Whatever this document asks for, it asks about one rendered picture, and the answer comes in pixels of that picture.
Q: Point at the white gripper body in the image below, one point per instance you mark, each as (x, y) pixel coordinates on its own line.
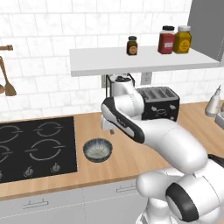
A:
(105, 123)

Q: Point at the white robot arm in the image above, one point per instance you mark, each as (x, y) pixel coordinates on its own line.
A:
(175, 143)

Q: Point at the grey speckled bowl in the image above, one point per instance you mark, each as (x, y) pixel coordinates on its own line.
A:
(97, 150)

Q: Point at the black toaster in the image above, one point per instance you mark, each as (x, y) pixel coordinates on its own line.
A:
(162, 102)

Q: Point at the grey hob knob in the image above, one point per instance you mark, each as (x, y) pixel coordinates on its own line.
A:
(28, 171)
(0, 174)
(55, 167)

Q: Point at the narrow grey drawer front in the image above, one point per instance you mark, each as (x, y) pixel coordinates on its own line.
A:
(110, 204)

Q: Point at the black hob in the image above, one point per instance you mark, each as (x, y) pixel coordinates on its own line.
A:
(38, 148)

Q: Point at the small brown jar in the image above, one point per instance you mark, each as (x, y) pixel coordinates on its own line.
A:
(132, 45)

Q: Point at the red jar black lid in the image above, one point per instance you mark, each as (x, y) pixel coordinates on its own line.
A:
(166, 40)

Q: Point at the wide grey drawer front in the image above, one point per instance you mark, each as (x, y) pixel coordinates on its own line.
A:
(43, 208)

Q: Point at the wooden spatula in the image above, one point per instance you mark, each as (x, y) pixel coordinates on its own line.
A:
(8, 87)

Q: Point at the grey sink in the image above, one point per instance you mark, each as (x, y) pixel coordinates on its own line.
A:
(220, 120)

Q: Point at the wooden spoon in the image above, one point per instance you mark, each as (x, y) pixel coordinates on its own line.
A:
(1, 88)

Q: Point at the yellow jar white lid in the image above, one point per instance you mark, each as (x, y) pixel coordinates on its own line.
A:
(182, 40)

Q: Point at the grey wall switch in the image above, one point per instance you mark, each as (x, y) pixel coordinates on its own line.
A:
(103, 81)

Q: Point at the white wall socket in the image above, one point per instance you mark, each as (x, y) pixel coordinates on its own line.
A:
(145, 77)

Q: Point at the white wall shelf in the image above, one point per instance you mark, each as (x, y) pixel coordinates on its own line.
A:
(131, 61)

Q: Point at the wooden tool rail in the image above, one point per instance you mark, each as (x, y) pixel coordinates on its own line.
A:
(6, 47)

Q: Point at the grey wall cabinet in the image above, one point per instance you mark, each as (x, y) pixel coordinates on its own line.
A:
(208, 26)

